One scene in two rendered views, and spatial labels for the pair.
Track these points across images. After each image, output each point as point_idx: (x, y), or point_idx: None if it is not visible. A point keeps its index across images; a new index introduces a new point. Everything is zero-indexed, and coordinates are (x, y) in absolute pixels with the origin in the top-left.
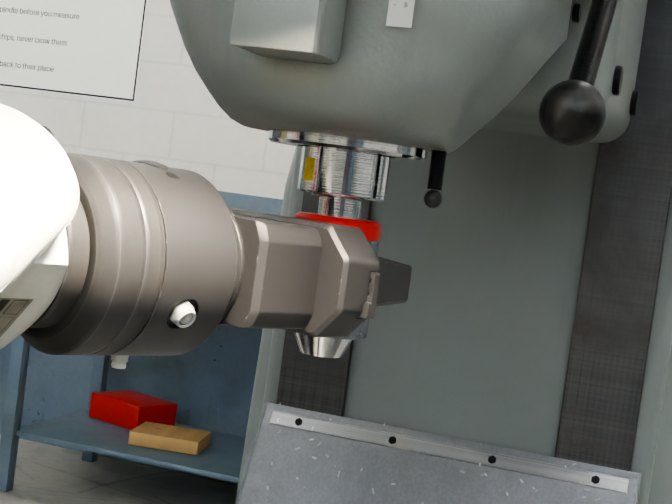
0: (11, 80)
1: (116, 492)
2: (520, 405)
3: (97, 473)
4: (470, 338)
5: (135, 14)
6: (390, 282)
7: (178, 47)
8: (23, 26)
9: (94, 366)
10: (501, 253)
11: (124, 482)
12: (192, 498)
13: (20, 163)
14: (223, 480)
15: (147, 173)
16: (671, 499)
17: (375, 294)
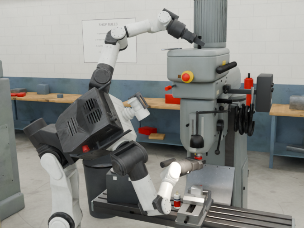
0: None
1: (147, 148)
2: (220, 160)
3: (142, 144)
4: (213, 153)
5: (134, 43)
6: (203, 162)
7: (144, 49)
8: None
9: (137, 121)
10: (215, 143)
11: (148, 145)
12: (163, 147)
13: (177, 167)
14: None
15: (183, 162)
16: (239, 168)
17: (202, 166)
